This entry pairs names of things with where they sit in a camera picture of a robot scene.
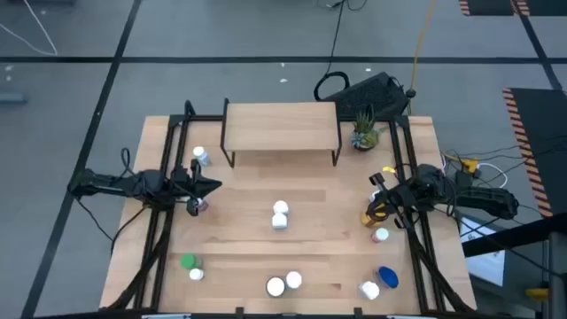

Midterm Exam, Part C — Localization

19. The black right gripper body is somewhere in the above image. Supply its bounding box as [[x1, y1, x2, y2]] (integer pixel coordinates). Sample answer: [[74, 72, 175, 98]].
[[384, 176, 426, 209]]

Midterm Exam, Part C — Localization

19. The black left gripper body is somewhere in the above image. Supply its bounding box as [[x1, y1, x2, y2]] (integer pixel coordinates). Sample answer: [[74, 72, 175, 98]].
[[169, 166, 201, 202]]

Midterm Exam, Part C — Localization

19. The amber fish oil bottle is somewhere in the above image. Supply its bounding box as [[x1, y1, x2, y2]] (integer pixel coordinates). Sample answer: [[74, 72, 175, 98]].
[[361, 201, 391, 229]]

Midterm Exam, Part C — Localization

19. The white bottle with blue-edged label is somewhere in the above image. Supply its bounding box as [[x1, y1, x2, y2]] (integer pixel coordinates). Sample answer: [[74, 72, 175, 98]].
[[192, 145, 212, 167]]

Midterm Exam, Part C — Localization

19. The green-capped green caffeine bottle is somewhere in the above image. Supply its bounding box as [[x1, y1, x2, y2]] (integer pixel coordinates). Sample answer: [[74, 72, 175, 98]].
[[179, 253, 204, 271]]

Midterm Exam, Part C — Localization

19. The clear bottle green fruit label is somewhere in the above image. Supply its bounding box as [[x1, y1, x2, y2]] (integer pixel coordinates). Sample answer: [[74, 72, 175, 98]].
[[265, 276, 287, 299]]

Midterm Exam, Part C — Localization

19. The wooden shelf with black legs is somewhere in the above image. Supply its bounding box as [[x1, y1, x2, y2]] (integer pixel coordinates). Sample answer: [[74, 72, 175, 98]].
[[220, 97, 343, 169]]

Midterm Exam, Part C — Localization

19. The potted succulent in black pot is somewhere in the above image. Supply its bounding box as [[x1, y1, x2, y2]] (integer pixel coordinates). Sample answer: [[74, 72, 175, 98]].
[[350, 105, 382, 152]]

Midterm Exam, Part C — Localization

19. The black power adapter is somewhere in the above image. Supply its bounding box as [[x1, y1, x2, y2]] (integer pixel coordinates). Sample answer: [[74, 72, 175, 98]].
[[454, 170, 475, 190]]

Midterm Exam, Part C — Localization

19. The clear bottle with blue cap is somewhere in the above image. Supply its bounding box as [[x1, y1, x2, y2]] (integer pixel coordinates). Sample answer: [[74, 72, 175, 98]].
[[376, 265, 400, 290]]

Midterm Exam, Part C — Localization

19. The black perforated computer case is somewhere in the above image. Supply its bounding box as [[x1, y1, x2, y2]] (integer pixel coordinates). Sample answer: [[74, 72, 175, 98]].
[[325, 71, 411, 120]]

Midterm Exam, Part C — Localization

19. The white box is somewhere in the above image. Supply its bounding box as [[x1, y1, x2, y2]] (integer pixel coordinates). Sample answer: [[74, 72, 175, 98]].
[[459, 216, 507, 288]]

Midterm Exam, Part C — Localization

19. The black metal beam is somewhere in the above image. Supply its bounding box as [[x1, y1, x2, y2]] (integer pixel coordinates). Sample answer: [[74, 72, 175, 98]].
[[461, 214, 567, 259]]

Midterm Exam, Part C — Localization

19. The black mat with hazard stripes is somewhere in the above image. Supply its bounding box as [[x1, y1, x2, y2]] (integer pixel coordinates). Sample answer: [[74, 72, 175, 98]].
[[458, 0, 567, 18], [501, 87, 567, 219]]

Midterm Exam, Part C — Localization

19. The yellow plastic object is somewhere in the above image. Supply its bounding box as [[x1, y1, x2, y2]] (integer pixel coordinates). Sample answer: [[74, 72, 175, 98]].
[[524, 286, 550, 302]]

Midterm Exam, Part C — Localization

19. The black aluminium extrusion frame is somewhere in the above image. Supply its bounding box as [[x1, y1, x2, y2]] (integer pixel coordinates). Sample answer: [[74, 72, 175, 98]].
[[104, 99, 478, 319]]

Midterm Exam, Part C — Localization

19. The white cable loop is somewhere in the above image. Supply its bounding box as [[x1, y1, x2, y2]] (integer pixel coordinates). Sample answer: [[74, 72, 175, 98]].
[[476, 161, 509, 191]]

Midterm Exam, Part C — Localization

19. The black coiled cable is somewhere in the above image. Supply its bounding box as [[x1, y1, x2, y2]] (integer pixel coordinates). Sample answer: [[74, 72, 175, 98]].
[[313, 0, 355, 102]]

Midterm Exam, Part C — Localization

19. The yellow hanging cable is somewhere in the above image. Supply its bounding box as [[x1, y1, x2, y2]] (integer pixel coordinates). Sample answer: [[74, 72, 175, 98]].
[[409, 0, 439, 92]]

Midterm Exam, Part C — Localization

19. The grey metal post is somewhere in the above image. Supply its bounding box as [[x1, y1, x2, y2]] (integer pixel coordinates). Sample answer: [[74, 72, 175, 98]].
[[547, 230, 567, 319]]

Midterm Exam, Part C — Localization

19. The white floor cable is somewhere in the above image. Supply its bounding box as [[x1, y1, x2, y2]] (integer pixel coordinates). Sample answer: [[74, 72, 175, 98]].
[[0, 0, 58, 58]]

